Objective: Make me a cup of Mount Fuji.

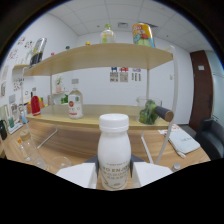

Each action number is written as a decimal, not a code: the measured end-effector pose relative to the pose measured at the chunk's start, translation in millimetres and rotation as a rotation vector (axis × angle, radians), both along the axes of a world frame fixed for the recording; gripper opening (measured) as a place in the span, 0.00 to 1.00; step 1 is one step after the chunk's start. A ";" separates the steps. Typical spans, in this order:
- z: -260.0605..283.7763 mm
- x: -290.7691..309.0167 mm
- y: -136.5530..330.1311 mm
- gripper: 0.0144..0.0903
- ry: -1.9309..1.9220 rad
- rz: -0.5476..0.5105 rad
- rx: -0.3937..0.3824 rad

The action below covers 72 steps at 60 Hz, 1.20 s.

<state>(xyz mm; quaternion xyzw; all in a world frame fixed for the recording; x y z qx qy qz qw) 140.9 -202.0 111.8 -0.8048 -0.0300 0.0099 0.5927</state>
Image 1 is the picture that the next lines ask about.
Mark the clear bottle with green cap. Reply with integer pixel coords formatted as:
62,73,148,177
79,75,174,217
100,23,117,45

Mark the blue wall poster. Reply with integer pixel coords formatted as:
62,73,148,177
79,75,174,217
109,66,119,83

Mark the black chair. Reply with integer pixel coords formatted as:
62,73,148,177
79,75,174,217
195,118,224,160

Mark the red liquid glass bottle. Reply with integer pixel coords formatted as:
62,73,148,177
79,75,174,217
30,89,42,117

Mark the red wall poster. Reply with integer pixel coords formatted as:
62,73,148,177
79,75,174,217
119,66,129,83

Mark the clear bottle with peach label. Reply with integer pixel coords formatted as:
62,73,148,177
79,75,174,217
68,78,85,120

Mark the two-tier wooden shelf rack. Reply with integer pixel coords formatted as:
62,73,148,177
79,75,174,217
21,42,179,165

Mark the yellow snack bag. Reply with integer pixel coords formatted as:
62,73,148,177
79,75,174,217
131,22,156,48

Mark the dark handle with wooden end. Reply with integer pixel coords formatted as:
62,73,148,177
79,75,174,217
153,105,175,123

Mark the multicolour wall poster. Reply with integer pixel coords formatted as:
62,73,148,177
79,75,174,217
131,68,142,82

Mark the black kettle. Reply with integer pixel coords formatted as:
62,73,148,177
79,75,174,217
0,119,8,141

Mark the brown door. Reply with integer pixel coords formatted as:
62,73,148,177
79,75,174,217
189,49,214,132

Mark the black snack bag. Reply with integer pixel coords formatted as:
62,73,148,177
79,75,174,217
29,37,48,68

